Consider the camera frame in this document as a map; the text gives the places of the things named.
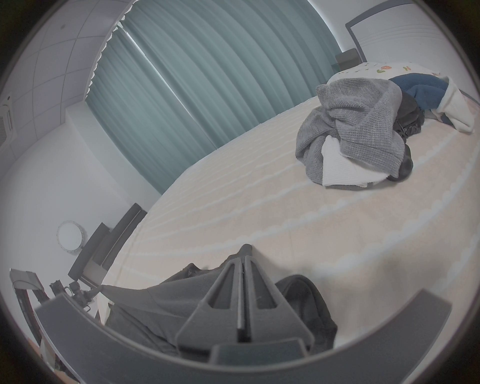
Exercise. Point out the white printed pillow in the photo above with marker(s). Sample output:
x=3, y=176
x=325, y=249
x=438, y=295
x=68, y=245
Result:
x=360, y=69

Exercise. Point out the pile of clothes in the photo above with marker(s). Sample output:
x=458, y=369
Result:
x=356, y=120

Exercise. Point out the black T-shirt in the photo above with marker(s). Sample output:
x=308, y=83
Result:
x=157, y=311

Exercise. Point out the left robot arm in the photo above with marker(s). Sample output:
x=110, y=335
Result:
x=56, y=288

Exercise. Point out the grey bedside table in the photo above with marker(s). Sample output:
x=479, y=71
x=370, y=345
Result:
x=347, y=60

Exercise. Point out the bed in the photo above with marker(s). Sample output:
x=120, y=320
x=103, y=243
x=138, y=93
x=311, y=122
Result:
x=262, y=195

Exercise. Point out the round white lamp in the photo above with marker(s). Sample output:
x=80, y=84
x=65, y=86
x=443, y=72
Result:
x=70, y=238

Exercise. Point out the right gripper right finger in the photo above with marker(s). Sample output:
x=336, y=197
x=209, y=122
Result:
x=277, y=326

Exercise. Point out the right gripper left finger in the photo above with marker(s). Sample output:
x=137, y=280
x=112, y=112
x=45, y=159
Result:
x=210, y=326

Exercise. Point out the blue-green curtain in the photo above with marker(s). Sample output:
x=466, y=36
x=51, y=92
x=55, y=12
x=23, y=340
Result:
x=142, y=123
x=232, y=56

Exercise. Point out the black chest of drawers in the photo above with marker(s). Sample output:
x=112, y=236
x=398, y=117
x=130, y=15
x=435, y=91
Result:
x=112, y=240

